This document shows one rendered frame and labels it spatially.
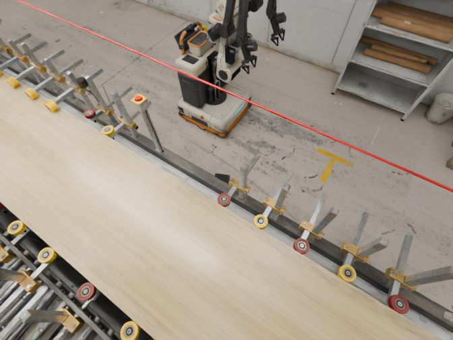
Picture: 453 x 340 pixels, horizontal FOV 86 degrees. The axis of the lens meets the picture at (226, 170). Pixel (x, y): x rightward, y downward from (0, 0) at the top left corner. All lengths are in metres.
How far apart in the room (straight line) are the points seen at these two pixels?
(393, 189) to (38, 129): 3.15
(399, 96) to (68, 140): 3.50
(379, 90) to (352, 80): 0.34
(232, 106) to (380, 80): 1.98
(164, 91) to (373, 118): 2.66
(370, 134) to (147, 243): 2.70
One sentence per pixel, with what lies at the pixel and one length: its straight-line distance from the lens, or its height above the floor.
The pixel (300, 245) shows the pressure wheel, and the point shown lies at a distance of 1.42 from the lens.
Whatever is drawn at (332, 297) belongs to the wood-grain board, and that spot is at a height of 0.90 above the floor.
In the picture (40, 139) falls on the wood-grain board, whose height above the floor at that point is 0.90.
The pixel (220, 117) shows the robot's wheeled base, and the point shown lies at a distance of 2.69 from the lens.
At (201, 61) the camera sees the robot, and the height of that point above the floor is 0.81.
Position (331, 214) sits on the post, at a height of 1.12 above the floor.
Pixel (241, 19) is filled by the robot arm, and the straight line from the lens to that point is 1.93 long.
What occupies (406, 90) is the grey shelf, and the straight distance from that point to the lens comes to 3.86.
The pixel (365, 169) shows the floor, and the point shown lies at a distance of 2.98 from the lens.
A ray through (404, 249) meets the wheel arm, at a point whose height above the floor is 0.83.
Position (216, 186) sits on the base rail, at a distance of 1.73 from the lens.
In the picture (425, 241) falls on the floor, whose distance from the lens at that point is 2.89.
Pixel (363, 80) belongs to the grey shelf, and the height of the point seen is 0.14.
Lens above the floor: 2.24
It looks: 59 degrees down
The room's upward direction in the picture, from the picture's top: 2 degrees counter-clockwise
